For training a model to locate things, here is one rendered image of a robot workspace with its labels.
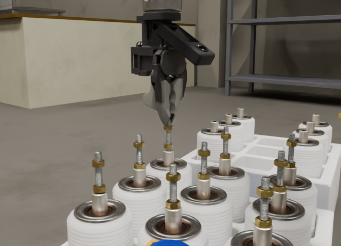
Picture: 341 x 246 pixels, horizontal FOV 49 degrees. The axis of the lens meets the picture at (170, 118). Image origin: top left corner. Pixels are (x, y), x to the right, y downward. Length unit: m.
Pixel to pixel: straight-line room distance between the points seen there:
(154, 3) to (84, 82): 2.63
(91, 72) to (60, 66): 0.31
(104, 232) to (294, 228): 0.26
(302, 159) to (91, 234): 0.58
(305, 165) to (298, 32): 3.17
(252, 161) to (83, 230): 0.65
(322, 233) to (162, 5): 0.48
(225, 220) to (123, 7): 5.15
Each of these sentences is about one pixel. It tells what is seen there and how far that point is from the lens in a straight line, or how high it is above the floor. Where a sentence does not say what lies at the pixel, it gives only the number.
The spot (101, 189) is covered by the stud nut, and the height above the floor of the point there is 0.29.
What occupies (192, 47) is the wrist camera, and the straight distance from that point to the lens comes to 0.65.
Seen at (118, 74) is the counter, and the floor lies 0.21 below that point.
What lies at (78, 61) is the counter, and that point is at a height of 0.34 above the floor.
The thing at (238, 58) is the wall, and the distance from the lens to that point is 4.37.
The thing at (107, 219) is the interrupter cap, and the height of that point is 0.25.
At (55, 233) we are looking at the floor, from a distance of 1.07.
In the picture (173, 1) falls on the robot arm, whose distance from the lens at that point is 0.71.
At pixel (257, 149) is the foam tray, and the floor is 0.17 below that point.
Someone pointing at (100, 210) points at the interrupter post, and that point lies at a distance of 0.56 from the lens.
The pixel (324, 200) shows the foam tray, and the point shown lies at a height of 0.14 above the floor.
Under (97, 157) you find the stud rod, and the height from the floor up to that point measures 0.33.
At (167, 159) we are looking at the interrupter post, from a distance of 0.75.
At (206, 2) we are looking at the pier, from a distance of 4.34.
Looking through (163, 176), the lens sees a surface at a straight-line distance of 0.72.
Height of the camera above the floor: 0.49
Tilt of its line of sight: 11 degrees down
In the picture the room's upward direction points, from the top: straight up
